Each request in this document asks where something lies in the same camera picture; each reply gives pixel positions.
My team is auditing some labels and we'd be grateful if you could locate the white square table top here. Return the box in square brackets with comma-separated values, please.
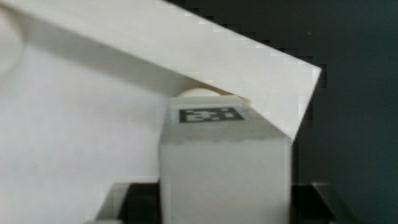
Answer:
[0, 0, 319, 224]

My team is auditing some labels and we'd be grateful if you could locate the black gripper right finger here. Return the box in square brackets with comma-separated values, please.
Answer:
[289, 183, 355, 224]

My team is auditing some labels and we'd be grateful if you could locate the white table leg with tag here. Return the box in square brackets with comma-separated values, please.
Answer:
[157, 96, 291, 224]

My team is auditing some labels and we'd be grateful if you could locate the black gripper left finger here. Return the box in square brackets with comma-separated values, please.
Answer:
[84, 182, 161, 224]

